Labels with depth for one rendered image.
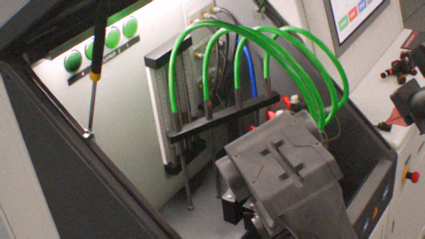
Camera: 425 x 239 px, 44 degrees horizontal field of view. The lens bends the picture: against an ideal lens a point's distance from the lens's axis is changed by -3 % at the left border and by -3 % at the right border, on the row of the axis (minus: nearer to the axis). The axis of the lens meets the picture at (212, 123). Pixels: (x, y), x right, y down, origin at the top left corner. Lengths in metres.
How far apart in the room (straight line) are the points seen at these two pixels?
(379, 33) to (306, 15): 0.49
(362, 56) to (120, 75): 0.83
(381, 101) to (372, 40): 0.27
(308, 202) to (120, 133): 0.89
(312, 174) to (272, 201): 0.04
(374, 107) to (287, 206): 1.18
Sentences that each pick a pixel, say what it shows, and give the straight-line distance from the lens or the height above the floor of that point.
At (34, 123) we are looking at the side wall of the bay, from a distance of 1.10.
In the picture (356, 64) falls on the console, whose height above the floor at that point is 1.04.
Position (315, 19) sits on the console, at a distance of 1.52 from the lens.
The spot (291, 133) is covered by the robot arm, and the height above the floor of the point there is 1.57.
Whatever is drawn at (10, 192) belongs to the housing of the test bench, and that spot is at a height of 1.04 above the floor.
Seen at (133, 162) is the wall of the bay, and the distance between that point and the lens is 1.40.
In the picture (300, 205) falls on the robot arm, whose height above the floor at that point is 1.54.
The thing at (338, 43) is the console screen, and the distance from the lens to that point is 1.63.
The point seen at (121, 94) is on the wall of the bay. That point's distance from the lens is 1.30.
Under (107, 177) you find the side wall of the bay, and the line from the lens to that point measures 1.02.
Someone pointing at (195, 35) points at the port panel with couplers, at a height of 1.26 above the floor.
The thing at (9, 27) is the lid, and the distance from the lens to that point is 0.95.
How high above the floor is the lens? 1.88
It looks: 34 degrees down
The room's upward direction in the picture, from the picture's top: 7 degrees counter-clockwise
